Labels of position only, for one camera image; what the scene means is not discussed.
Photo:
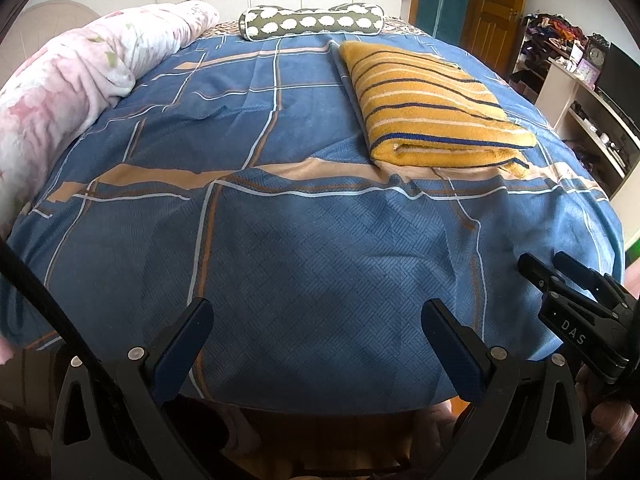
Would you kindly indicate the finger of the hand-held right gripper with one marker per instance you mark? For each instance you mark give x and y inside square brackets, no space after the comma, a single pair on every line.
[577,267]
[537,270]

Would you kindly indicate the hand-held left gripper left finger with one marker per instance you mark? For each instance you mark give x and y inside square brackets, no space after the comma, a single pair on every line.
[185,355]

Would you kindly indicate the black television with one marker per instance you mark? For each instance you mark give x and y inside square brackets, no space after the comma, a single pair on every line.
[622,80]

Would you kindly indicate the white cabinet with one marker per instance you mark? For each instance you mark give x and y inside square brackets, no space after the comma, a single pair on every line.
[565,110]

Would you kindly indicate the green bolster pillow white pattern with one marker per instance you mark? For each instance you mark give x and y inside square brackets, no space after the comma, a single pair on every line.
[310,21]

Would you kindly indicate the black desk clock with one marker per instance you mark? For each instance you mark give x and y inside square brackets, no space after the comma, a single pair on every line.
[598,52]

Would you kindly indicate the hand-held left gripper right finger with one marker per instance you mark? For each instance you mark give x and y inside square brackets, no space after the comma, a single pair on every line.
[455,355]

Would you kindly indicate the blue patterned bed sheet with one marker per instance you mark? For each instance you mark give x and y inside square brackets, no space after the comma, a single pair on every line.
[300,240]

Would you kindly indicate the person's right hand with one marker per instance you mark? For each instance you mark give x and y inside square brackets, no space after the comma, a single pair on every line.
[610,417]

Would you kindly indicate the woven straw mat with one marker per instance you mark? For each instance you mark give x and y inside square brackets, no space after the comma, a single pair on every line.
[400,25]

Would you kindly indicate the cluttered white shelf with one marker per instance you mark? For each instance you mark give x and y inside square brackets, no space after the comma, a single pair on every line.
[545,35]

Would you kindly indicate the wooden door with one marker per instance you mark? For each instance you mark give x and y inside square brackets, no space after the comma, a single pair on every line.
[495,10]

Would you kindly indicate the pink floral blanket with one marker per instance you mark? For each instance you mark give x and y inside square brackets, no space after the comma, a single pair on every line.
[65,90]

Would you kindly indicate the yellow striped sweater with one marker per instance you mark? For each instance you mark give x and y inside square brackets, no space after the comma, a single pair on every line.
[430,110]

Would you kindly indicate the beige chair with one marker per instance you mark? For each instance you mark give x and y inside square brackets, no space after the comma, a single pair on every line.
[55,22]

